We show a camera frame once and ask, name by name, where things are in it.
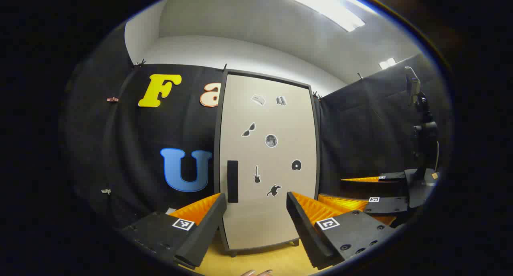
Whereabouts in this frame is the grey cabinet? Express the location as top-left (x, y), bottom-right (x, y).
top-left (212, 69), bottom-right (321, 257)

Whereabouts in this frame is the white cabinet door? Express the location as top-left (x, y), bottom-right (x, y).
top-left (220, 73), bottom-right (318, 250)

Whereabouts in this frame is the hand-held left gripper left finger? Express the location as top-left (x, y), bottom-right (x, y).
top-left (120, 193), bottom-right (227, 270)

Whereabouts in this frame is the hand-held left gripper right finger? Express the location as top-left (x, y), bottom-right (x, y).
top-left (286, 191), bottom-right (397, 270)

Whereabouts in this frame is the black backdrop cloth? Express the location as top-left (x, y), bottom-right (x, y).
top-left (60, 25), bottom-right (445, 228)

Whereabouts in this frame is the black door handle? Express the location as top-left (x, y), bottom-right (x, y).
top-left (227, 160), bottom-right (239, 203)

